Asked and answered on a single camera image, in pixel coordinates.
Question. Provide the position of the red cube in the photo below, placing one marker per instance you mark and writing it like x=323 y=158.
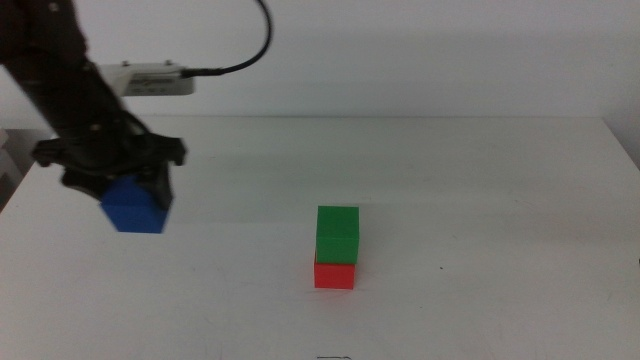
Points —
x=334 y=277

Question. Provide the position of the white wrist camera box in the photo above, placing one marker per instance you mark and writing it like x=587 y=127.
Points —
x=155 y=82

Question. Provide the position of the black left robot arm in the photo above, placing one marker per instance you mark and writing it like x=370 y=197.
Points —
x=50 y=75

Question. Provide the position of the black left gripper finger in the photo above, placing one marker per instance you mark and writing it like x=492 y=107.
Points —
x=161 y=187
x=87 y=185

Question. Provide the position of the green cube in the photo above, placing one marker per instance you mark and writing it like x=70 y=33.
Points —
x=337 y=235

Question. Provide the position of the blue cube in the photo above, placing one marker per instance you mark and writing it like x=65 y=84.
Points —
x=132 y=215

